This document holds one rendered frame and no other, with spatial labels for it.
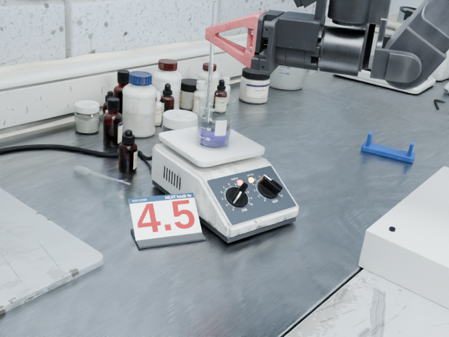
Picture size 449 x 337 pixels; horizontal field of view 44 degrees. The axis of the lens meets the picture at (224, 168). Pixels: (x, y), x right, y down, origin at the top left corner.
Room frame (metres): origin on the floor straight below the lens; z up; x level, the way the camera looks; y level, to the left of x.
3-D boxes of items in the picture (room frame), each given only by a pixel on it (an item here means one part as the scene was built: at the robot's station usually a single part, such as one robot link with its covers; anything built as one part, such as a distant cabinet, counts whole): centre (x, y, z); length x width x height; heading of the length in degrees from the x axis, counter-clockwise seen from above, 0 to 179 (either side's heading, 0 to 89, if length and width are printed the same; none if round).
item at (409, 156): (1.02, -0.31, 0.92); 0.10 x 0.03 x 0.04; 67
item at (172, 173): (0.75, 0.01, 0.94); 0.22 x 0.13 x 0.08; 40
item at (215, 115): (0.75, 0.02, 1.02); 0.06 x 0.05 x 0.08; 53
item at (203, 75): (1.23, 0.06, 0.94); 0.05 x 0.05 x 0.09
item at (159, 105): (1.04, 0.15, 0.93); 0.03 x 0.03 x 0.07
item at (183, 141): (0.77, 0.02, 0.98); 0.12 x 0.12 x 0.01; 40
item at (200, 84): (1.13, 0.07, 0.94); 0.03 x 0.03 x 0.07
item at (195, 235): (0.64, 0.07, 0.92); 0.09 x 0.06 x 0.04; 115
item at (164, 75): (1.13, 0.14, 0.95); 0.06 x 0.06 x 0.11
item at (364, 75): (1.62, -0.44, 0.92); 0.26 x 0.19 x 0.05; 57
